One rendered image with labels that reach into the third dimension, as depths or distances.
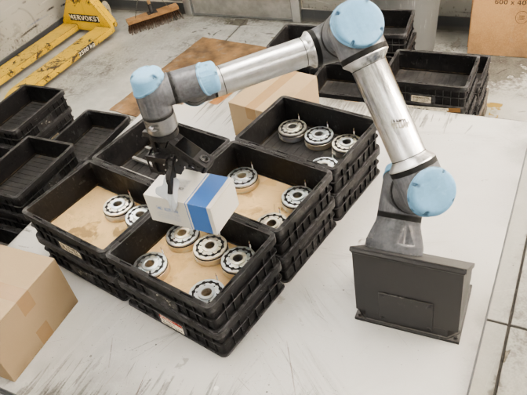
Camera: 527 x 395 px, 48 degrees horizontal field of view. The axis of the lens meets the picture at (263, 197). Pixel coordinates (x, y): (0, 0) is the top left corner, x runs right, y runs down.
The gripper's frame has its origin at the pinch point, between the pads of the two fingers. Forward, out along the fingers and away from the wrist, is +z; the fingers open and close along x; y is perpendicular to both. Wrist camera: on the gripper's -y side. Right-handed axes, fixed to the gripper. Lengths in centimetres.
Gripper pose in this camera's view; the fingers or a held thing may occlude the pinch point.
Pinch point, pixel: (190, 193)
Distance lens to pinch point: 154.9
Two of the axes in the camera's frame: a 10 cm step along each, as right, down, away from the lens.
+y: -8.9, -1.7, 4.2
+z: 1.6, 7.5, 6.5
